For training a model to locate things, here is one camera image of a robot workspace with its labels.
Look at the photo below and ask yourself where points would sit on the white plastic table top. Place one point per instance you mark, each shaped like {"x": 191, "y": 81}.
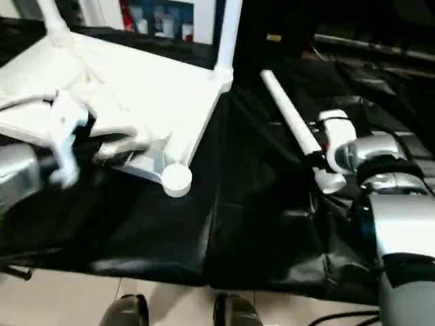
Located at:
{"x": 136, "y": 74}

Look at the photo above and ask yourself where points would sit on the black mat cloth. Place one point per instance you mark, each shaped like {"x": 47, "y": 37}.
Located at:
{"x": 238, "y": 220}

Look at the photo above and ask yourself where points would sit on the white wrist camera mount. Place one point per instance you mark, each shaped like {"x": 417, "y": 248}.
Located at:
{"x": 340, "y": 129}
{"x": 64, "y": 115}

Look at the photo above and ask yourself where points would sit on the white plastic table leg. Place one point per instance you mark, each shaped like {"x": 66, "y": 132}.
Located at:
{"x": 292, "y": 112}
{"x": 51, "y": 17}
{"x": 229, "y": 34}

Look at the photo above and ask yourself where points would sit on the dark tall cabinet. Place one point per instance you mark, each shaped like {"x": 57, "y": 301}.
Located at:
{"x": 289, "y": 17}

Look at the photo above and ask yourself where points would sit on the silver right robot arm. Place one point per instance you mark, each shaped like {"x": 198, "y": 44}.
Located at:
{"x": 391, "y": 220}

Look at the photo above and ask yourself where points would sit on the white display cabinet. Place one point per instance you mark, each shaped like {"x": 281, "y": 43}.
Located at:
{"x": 204, "y": 17}

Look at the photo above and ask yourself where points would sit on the black work table frame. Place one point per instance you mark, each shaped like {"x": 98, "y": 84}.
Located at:
{"x": 20, "y": 272}

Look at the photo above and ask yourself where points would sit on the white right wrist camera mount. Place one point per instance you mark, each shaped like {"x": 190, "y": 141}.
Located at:
{"x": 340, "y": 129}

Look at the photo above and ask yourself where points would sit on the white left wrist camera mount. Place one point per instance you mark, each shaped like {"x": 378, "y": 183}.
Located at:
{"x": 64, "y": 115}

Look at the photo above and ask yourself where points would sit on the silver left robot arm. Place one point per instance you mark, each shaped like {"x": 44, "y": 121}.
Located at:
{"x": 17, "y": 169}

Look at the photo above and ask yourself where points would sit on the small tan label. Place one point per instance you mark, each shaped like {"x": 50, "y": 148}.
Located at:
{"x": 274, "y": 37}

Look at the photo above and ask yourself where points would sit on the long black rod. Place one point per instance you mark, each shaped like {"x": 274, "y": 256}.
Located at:
{"x": 374, "y": 45}

